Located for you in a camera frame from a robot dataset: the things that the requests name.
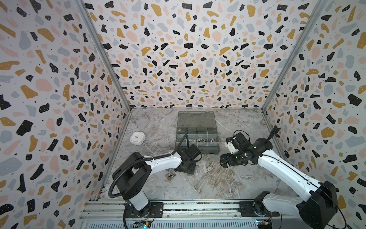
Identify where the aluminium corner post left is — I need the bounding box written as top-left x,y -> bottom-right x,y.
74,0 -> 131,114

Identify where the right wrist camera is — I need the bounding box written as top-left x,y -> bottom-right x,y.
226,142 -> 238,154

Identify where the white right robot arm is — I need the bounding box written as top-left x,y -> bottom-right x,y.
220,133 -> 338,229

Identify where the clear plastic organizer box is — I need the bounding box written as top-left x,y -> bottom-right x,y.
175,111 -> 220,155

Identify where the black corrugated cable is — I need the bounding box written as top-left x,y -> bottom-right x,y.
108,134 -> 190,198

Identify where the white small square box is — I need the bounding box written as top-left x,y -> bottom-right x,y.
129,131 -> 146,146

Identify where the aluminium corner post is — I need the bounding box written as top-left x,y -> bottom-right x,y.
74,0 -> 131,114
261,0 -> 327,114

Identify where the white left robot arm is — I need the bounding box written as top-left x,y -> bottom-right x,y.
108,145 -> 203,211

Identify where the aluminium corner post right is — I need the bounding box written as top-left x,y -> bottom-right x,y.
261,0 -> 327,114

